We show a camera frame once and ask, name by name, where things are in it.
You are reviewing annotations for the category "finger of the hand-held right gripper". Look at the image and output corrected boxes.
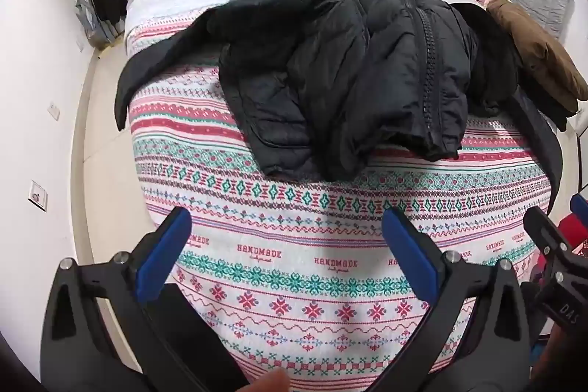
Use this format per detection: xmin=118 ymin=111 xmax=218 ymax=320
xmin=524 ymin=206 xmax=571 ymax=265
xmin=570 ymin=194 xmax=588 ymax=221

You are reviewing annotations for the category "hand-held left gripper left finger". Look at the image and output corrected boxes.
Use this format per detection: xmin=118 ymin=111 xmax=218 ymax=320
xmin=40 ymin=206 xmax=253 ymax=392

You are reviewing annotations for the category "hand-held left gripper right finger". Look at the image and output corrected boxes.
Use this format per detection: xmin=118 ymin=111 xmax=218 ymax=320
xmin=367 ymin=207 xmax=536 ymax=392

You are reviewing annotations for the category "black puffer jacket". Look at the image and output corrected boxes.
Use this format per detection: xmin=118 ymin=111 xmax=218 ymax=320
xmin=115 ymin=0 xmax=481 ymax=182

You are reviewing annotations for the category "person's left hand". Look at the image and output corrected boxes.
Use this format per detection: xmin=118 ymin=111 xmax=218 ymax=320
xmin=243 ymin=369 xmax=291 ymax=392

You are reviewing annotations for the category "red cloth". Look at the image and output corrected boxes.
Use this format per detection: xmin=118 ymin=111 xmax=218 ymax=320
xmin=558 ymin=215 xmax=588 ymax=256

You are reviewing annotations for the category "patterned knit blanket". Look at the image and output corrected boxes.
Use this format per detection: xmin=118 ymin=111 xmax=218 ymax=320
xmin=124 ymin=13 xmax=552 ymax=392

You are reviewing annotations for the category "black folded garment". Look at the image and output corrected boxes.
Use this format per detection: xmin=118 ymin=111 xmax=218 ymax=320
xmin=452 ymin=4 xmax=564 ymax=210

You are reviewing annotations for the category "brown jacket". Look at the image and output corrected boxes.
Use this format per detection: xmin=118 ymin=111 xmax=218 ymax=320
xmin=484 ymin=0 xmax=588 ymax=115

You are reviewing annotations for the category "white wall switch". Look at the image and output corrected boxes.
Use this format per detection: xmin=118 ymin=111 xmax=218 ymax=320
xmin=28 ymin=180 xmax=49 ymax=212

